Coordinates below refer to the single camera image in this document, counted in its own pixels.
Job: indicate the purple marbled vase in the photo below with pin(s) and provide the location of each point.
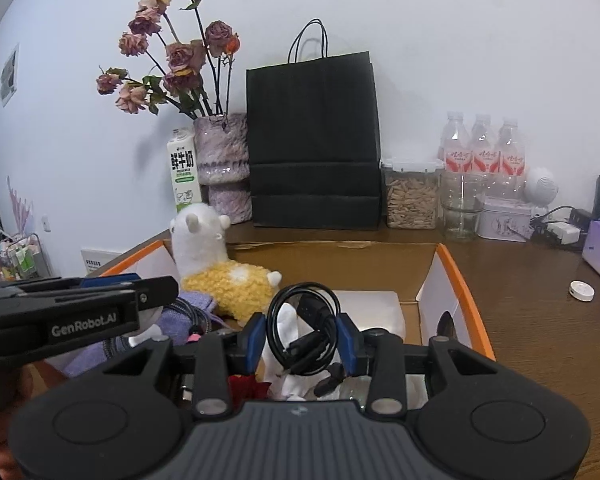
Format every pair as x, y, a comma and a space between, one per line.
222, 155

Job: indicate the crushed clear plastic bottle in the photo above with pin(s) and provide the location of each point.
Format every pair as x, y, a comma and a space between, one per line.
355, 390

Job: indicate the white flat box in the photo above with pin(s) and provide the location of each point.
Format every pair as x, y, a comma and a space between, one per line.
97, 259

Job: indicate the white cloth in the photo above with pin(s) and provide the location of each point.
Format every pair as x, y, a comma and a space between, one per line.
287, 327

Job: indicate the black paper bag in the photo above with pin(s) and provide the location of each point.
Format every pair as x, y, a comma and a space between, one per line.
315, 150

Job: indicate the orange-edged cardboard box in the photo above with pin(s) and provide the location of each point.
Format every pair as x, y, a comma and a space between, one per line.
370, 265

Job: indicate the pink feather wall decal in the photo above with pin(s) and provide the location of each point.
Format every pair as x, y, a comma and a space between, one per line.
21, 207

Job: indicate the clear drinking glass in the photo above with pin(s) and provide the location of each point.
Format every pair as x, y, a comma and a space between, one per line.
462, 210

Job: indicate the small wall picture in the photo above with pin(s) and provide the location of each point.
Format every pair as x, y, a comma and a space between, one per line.
9, 75

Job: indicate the lavender cloth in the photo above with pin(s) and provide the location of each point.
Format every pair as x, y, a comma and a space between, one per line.
90, 357

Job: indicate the clear seed container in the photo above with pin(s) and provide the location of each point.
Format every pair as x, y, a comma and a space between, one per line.
412, 202

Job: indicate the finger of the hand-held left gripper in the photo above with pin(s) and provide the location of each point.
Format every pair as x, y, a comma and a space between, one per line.
107, 281
155, 292

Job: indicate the green and white milk carton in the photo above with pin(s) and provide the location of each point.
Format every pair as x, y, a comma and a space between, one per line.
184, 170

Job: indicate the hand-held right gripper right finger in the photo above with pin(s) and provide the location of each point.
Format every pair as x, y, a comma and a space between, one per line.
346, 347

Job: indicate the red-label water bottle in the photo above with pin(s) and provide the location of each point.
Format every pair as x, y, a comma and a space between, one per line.
484, 155
455, 152
512, 160

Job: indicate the small white round disc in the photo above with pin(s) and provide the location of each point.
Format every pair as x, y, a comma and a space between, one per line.
581, 291

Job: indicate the white round speaker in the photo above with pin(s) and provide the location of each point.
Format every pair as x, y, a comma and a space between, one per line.
541, 187

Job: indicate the pale printed tin box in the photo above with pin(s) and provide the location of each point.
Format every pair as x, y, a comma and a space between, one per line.
505, 220

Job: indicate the dried rose bouquet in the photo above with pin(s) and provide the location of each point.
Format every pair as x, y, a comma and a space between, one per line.
180, 55

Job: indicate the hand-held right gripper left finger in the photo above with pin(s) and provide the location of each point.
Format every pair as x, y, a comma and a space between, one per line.
254, 342

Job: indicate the white wall socket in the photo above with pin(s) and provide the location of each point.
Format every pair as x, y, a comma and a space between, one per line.
45, 223

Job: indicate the white and yellow alpaca plush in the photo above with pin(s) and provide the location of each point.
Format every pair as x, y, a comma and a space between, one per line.
230, 285

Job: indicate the red rose flower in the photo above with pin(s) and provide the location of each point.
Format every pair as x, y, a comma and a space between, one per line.
247, 390

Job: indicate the person's left hand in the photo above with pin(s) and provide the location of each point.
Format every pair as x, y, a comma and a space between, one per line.
2, 460

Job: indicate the clear plastic flat box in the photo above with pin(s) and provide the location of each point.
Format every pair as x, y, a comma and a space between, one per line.
375, 310

